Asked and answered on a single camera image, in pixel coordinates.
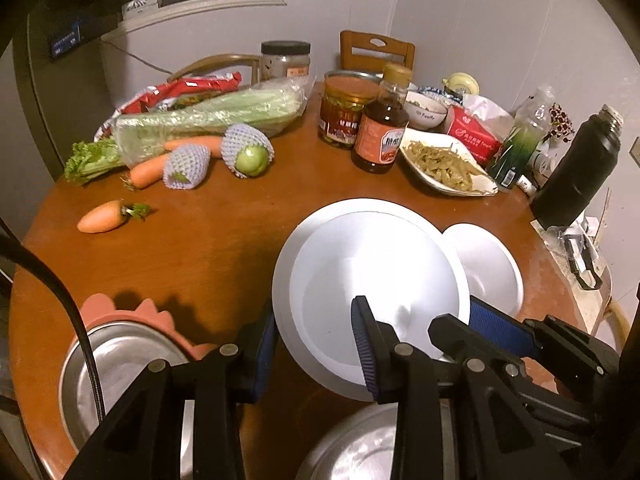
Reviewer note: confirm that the orange carrot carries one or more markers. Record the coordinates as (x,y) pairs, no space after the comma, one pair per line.
(200,143)
(147,172)

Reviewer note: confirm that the wooden chair with cutout back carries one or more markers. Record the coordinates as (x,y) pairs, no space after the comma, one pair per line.
(350,55)

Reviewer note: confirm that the green fruit in foam net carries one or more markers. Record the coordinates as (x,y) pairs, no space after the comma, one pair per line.
(187,167)
(247,152)

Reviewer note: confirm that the pink chicken-shaped plate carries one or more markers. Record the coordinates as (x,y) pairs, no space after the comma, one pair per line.
(145,317)

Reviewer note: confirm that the carrot with green top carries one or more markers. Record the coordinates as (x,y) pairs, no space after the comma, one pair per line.
(102,217)

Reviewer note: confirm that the chili sauce glass jar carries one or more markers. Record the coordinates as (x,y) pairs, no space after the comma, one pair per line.
(345,115)

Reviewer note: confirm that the red snack package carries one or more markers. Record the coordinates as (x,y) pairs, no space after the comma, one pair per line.
(200,85)

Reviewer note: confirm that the small white bowl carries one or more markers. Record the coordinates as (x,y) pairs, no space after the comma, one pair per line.
(485,265)

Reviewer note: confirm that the wooden chair with curved back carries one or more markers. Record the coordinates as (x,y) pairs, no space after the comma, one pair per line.
(215,62)

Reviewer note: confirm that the grey refrigerator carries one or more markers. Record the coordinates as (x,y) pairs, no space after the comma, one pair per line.
(55,110)

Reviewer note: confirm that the white dish of pickled vegetables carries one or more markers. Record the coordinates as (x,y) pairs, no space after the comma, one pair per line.
(445,162)

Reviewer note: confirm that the stainless steel bowl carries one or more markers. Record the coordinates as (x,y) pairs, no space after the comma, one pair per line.
(350,452)

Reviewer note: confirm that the celery in plastic bag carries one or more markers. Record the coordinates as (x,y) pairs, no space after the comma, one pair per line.
(210,115)

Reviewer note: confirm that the blue box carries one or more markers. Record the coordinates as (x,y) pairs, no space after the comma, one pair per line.
(65,39)

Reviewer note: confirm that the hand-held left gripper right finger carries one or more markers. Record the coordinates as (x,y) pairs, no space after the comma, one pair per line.
(362,350)

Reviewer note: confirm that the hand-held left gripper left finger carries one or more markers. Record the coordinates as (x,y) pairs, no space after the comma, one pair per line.
(262,360)

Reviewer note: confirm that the clear jar with black lid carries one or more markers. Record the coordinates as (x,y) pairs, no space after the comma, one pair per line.
(285,62)

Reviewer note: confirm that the brown sauce bottle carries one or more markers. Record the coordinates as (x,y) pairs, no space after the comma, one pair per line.
(382,140)

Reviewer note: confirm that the clear plastic bottle green liquid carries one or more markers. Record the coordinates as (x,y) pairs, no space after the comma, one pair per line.
(522,140)

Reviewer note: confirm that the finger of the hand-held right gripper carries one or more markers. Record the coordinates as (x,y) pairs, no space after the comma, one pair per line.
(502,327)
(452,337)

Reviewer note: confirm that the small dark flowers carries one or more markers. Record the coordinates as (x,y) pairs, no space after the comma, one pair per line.
(561,119)

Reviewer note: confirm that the large white plate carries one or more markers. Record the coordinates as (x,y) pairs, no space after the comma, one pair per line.
(287,285)

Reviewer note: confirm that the red tissue pack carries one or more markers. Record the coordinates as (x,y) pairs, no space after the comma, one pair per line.
(472,132)

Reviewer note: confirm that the small patterned ceramic bowl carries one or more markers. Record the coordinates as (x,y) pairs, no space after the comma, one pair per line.
(427,112)

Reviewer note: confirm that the black thermos flask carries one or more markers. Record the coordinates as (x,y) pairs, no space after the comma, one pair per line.
(580,170)

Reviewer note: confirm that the white box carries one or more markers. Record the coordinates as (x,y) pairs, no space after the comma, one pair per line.
(141,4)

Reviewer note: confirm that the round metal pan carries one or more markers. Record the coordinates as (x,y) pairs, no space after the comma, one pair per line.
(125,360)

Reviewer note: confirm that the black metal clip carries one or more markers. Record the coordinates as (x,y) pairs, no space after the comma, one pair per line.
(582,265)

